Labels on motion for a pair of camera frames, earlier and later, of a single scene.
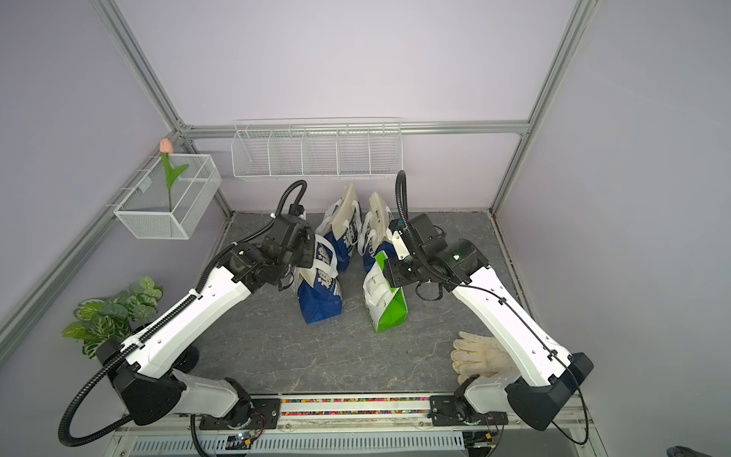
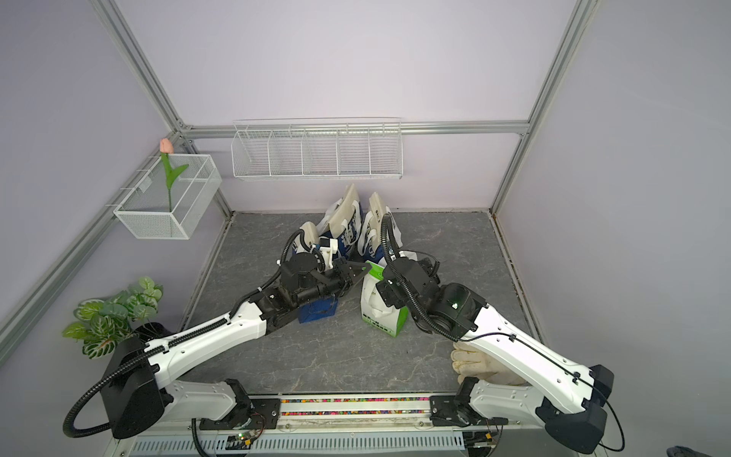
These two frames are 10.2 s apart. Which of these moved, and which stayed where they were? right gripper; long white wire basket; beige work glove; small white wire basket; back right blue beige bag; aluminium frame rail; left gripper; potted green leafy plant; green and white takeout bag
Moved: right gripper; left gripper; green and white takeout bag
Stayed: small white wire basket; back right blue beige bag; long white wire basket; aluminium frame rail; beige work glove; potted green leafy plant
